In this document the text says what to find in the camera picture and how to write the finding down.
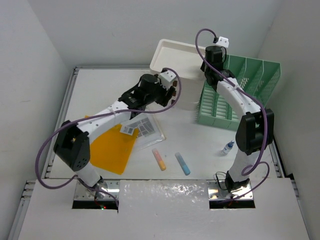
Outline white three-drawer storage box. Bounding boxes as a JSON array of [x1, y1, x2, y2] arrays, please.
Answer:
[[149, 39, 205, 111]]

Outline orange pink highlighter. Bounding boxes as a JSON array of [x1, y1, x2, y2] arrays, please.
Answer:
[[152, 148, 166, 171]]

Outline blue highlighter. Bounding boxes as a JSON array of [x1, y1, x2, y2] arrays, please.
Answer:
[[175, 152, 191, 176]]

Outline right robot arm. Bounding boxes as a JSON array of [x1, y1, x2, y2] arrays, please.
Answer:
[[201, 45, 274, 192]]

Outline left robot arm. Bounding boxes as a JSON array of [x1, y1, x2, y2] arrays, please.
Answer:
[[53, 69, 177, 188]]

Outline clear sleeve with documents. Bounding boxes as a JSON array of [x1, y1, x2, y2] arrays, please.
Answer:
[[120, 113, 166, 152]]

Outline green plastic file organizer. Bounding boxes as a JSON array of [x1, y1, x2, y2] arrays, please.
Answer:
[[197, 55, 282, 131]]

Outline orange plastic folder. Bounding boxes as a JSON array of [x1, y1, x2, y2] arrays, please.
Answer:
[[90, 119, 140, 175]]

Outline blue-capped small dropper bottle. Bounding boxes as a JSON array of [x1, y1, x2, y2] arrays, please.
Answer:
[[221, 140, 235, 155]]

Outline white foam front panel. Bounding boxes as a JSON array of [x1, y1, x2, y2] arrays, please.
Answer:
[[19, 178, 309, 240]]

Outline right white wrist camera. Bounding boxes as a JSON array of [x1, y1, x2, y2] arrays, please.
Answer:
[[213, 36, 230, 49]]

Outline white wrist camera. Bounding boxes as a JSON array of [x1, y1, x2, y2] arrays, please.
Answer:
[[158, 70, 177, 89], [213, 36, 230, 49]]

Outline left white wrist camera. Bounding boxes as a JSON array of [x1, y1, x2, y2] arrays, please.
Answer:
[[158, 70, 177, 89]]

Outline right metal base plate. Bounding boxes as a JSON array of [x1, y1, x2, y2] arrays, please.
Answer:
[[207, 180, 254, 201]]

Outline metal base plate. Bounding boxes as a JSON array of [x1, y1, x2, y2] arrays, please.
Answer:
[[207, 180, 254, 201], [73, 179, 120, 201]]

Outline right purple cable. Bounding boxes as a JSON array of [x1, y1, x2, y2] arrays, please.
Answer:
[[194, 28, 271, 202]]

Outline purple cable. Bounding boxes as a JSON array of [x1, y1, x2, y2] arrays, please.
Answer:
[[194, 28, 271, 202], [34, 67, 183, 208]]

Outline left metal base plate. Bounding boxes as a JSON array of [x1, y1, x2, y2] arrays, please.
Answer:
[[73, 179, 120, 201]]

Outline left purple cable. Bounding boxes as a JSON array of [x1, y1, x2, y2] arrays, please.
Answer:
[[34, 67, 183, 208]]

